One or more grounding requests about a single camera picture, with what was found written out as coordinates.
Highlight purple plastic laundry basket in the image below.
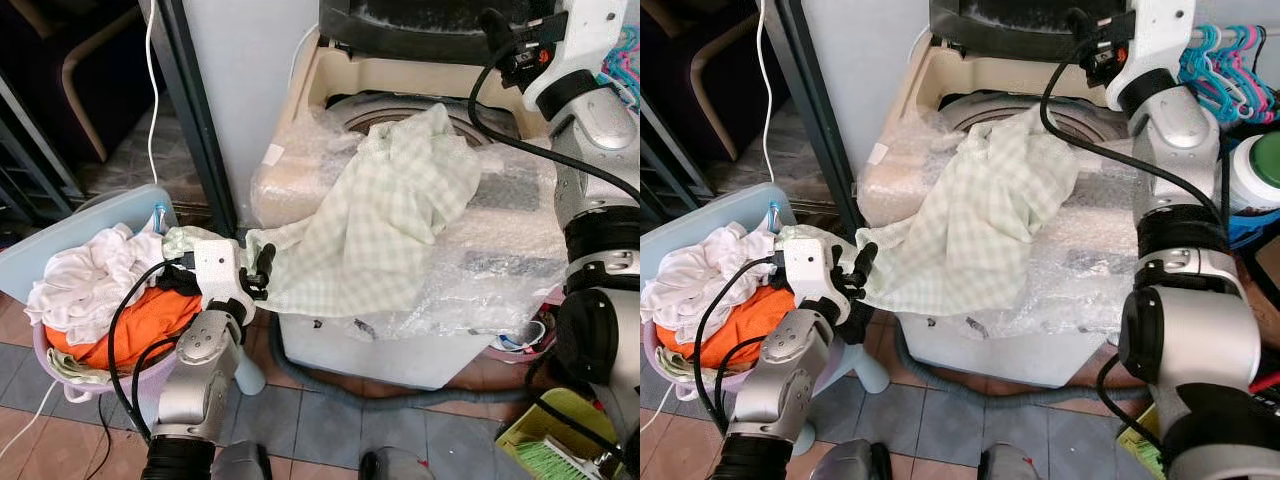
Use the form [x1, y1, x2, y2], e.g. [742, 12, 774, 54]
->
[643, 320, 776, 401]
[30, 320, 201, 403]

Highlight thin white hanging cable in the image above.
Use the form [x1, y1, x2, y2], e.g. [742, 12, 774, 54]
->
[146, 0, 163, 186]
[757, 0, 776, 156]

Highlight dark metal rack frame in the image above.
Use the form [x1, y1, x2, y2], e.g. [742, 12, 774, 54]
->
[0, 75, 76, 226]
[640, 100, 691, 216]

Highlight pale green checked cloth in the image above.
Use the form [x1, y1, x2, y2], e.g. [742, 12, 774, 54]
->
[775, 105, 1083, 317]
[162, 103, 484, 319]

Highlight dark metal door post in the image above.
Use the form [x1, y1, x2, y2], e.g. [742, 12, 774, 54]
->
[160, 0, 239, 239]
[775, 0, 863, 239]

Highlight grey robot foot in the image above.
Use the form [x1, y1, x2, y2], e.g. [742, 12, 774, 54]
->
[808, 438, 893, 480]
[978, 443, 1049, 480]
[212, 440, 273, 480]

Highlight pink plastic clothes hanger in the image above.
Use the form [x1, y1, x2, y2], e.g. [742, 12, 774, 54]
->
[612, 25, 641, 101]
[1225, 25, 1279, 121]

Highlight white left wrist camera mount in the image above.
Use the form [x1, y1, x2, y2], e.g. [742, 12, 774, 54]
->
[784, 238, 840, 300]
[194, 238, 246, 302]

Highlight clear bubble wrap sheet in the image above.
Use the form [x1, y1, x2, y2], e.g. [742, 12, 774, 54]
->
[255, 105, 571, 341]
[860, 105, 1146, 336]

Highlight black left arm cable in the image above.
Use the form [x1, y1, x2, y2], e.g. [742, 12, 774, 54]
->
[106, 258, 197, 441]
[693, 257, 787, 436]

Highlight green dustpan with brush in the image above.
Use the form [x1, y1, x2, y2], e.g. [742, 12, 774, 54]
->
[495, 387, 626, 480]
[1117, 405, 1166, 480]

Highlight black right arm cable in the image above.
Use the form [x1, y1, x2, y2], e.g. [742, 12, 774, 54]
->
[1038, 38, 1227, 227]
[467, 38, 641, 206]

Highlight dark chair with wooden frame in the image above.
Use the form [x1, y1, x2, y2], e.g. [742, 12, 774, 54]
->
[0, 0, 151, 166]
[640, 0, 766, 166]

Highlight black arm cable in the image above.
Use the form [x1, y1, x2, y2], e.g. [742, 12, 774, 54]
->
[106, 258, 197, 441]
[467, 38, 641, 206]
[693, 257, 787, 436]
[1038, 38, 1227, 227]

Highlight white top-load washing machine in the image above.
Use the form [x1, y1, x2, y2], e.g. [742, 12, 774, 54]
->
[248, 0, 606, 391]
[858, 0, 1151, 389]

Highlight blue plastic basket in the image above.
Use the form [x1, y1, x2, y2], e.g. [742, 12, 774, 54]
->
[1228, 208, 1280, 251]

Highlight orange garment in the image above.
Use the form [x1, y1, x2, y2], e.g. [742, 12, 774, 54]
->
[665, 285, 796, 369]
[45, 285, 201, 371]

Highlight pale cloth in basket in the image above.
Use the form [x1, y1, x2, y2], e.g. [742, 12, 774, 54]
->
[652, 345, 706, 379]
[45, 345, 111, 386]

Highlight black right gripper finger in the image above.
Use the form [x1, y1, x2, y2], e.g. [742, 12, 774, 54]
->
[478, 8, 517, 53]
[1063, 8, 1103, 53]

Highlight dark grey washing machine lid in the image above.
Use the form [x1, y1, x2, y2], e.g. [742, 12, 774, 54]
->
[928, 0, 1131, 63]
[318, 0, 561, 66]

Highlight grey right robot foot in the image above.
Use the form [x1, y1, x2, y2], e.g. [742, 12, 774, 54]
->
[978, 443, 1049, 480]

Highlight white crumpled garment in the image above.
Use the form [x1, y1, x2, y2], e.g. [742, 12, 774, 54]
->
[25, 223, 166, 346]
[640, 222, 791, 346]

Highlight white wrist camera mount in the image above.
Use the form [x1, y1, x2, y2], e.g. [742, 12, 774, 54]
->
[194, 238, 246, 302]
[784, 238, 840, 300]
[520, 0, 631, 113]
[1104, 0, 1198, 113]

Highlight light blue plastic chair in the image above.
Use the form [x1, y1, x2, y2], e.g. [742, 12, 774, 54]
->
[640, 183, 891, 394]
[0, 185, 269, 396]

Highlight white bottle with green cap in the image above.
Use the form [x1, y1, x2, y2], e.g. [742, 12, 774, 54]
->
[1228, 132, 1280, 216]

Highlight grey left robot foot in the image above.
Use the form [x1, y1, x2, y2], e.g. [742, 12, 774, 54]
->
[212, 440, 273, 480]
[808, 438, 893, 480]

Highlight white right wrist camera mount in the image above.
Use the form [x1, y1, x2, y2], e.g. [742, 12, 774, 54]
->
[520, 0, 631, 113]
[1104, 0, 1198, 113]

